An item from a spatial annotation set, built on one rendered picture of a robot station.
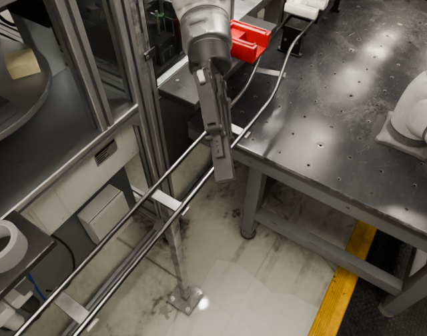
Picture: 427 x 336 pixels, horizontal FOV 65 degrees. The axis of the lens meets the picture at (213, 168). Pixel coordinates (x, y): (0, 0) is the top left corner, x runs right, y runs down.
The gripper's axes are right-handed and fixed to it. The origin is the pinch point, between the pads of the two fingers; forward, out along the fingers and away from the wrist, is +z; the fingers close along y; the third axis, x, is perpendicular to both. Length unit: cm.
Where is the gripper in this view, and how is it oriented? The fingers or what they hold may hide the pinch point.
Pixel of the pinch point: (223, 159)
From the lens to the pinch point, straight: 54.5
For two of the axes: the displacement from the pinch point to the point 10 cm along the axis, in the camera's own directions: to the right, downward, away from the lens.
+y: -3.4, -2.0, -9.2
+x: 9.3, -2.0, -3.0
